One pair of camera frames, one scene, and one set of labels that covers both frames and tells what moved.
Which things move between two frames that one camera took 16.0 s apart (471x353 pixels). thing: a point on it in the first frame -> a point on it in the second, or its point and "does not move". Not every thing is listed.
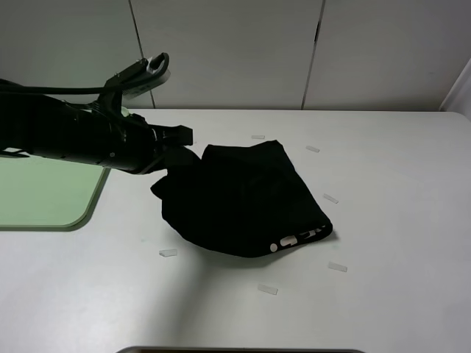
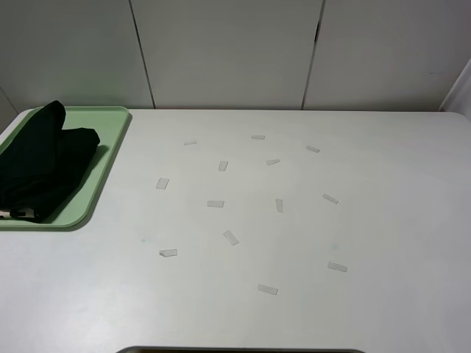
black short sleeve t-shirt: [239, 200] -> [43, 165]
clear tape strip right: [337, 267] does not move
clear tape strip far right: [312, 148] does not move
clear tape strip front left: [168, 253] does not move
